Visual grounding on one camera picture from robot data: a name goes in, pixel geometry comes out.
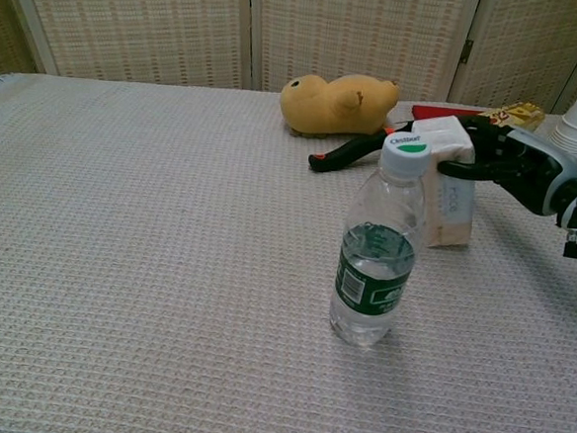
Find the right robot hand black silver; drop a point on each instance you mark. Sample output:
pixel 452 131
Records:
pixel 534 169

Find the white tissue pack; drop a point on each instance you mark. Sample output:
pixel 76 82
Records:
pixel 447 208

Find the yellow snack package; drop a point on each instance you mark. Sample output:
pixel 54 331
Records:
pixel 523 114

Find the metal screen hinge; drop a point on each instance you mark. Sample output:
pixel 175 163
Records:
pixel 467 51

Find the clear plastic water bottle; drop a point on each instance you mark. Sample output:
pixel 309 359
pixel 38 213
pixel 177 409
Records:
pixel 374 262

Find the black orange pruning shears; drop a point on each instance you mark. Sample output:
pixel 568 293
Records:
pixel 347 153

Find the yellow plush bear toy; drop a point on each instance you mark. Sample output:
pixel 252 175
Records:
pixel 326 105

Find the beige waffle weave tablecloth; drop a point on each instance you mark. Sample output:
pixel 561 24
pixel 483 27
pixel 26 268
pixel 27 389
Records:
pixel 141 265

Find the woven folding screen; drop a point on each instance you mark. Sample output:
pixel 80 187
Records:
pixel 133 22

